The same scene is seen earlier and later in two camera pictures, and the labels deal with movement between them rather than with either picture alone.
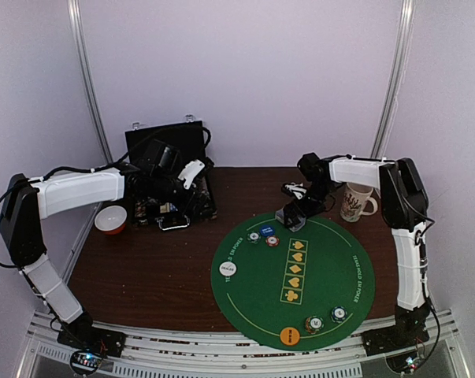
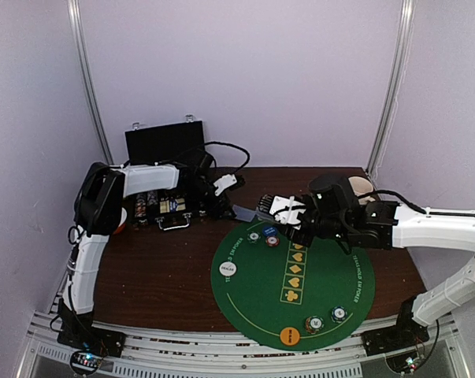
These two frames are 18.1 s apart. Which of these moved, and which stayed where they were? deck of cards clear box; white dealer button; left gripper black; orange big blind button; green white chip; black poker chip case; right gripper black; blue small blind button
Moved: left gripper black; deck of cards clear box; right gripper black
Stayed: white dealer button; orange big blind button; green white chip; blue small blind button; black poker chip case
